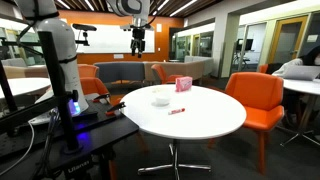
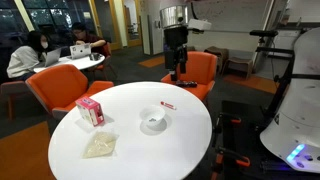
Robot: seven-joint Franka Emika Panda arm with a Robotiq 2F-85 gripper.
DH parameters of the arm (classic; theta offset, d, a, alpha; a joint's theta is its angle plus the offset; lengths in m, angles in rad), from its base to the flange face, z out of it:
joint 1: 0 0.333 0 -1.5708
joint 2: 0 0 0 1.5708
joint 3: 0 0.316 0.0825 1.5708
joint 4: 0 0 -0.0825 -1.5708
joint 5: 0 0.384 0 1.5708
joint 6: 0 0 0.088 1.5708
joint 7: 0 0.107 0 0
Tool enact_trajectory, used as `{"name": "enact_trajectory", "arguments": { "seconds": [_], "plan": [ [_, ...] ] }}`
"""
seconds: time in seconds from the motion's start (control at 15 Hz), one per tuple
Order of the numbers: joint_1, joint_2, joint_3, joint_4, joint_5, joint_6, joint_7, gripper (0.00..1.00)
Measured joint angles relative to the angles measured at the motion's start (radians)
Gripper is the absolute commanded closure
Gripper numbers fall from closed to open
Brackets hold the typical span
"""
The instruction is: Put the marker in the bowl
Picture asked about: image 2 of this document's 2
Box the silver laptop plain lid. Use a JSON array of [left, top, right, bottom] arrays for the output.
[[43, 47, 63, 68]]

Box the red marker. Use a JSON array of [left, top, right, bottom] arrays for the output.
[[160, 100, 177, 111]]

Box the wooden framed glass door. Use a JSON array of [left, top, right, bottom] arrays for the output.
[[121, 0, 144, 48]]

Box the brown wooden stool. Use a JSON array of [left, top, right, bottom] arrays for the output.
[[225, 56, 254, 80], [203, 45, 230, 75]]

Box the round white background table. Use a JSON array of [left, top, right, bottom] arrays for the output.
[[32, 52, 106, 74]]

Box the pink cardboard box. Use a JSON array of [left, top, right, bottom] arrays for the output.
[[74, 95, 106, 128]]

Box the black camera on stand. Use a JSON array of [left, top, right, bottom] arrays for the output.
[[249, 29, 280, 39]]

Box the orange black clamp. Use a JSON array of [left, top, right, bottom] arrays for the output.
[[210, 146, 252, 180], [215, 112, 243, 129]]

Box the dark brown chair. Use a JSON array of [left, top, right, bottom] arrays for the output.
[[0, 80, 32, 122]]

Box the person in dark red shirt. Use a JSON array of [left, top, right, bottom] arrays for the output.
[[70, 21, 108, 57]]

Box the clear plastic bag of rice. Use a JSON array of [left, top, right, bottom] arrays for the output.
[[81, 130, 120, 160]]

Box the black metal stand frame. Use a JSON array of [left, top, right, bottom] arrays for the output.
[[254, 36, 320, 126]]

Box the white wall whiteboard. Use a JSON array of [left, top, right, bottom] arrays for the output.
[[190, 0, 273, 34]]

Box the white bowl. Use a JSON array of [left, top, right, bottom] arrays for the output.
[[138, 104, 167, 128]]

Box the orange armchair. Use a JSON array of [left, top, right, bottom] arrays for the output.
[[160, 50, 219, 102], [25, 63, 115, 121]]

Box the black remote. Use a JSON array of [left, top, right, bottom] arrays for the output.
[[175, 79, 199, 89]]

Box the black robot cart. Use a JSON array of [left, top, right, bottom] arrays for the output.
[[210, 99, 320, 180]]

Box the person in white sweater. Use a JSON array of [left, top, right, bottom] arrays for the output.
[[6, 30, 52, 82]]

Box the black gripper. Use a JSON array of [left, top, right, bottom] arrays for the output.
[[162, 25, 190, 82]]

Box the silver laptop with logo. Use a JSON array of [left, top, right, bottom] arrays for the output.
[[68, 42, 92, 61]]

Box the orange chair with thin legs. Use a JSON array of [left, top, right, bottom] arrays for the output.
[[91, 42, 118, 81]]

